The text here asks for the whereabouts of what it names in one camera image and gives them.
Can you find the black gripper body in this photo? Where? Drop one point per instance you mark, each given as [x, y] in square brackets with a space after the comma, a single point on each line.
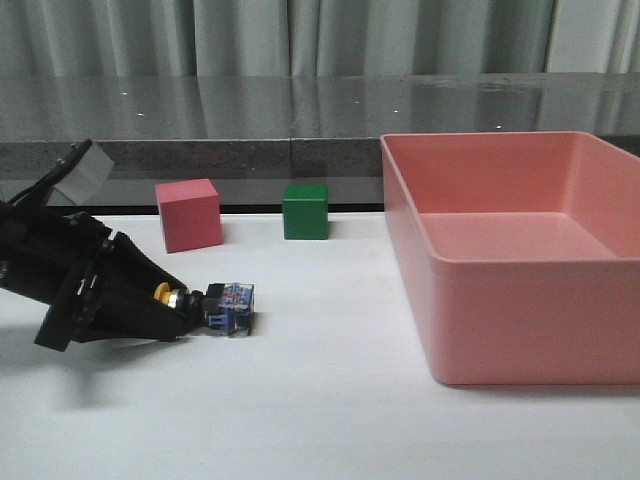
[45, 256]

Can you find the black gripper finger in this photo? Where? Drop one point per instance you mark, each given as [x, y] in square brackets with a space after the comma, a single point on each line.
[128, 278]
[117, 316]

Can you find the yellow push button switch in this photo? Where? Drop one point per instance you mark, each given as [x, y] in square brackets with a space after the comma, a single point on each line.
[227, 309]

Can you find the pink wooden cube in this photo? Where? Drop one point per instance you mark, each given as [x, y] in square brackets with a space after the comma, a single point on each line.
[190, 214]

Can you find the grey stone counter ledge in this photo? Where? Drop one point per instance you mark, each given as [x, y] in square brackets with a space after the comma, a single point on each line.
[254, 135]

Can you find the green cube far right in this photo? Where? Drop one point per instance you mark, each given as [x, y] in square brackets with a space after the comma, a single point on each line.
[305, 212]

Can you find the grey pleated curtain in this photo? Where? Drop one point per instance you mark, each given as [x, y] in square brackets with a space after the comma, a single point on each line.
[316, 38]

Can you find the pink plastic bin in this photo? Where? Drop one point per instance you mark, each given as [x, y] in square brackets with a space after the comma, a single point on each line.
[519, 252]

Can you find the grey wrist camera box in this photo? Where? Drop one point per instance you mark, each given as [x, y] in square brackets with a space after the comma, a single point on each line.
[81, 173]

